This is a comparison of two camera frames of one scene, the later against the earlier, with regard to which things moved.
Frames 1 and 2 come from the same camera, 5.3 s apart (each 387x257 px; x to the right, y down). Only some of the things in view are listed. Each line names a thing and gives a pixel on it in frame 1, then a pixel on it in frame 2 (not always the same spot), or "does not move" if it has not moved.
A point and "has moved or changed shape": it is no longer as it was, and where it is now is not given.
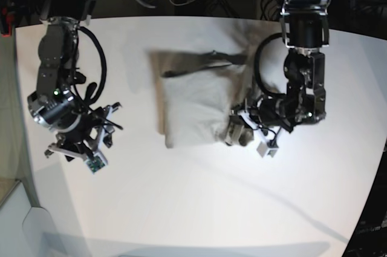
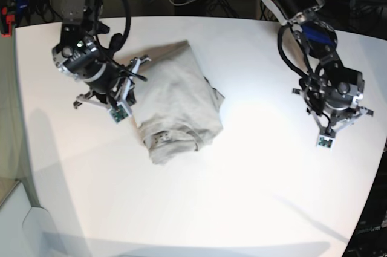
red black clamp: (6, 19) does not move
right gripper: (262, 112) to (333, 107)
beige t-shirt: (196, 91) has moved or changed shape
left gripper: (92, 141) to (112, 87)
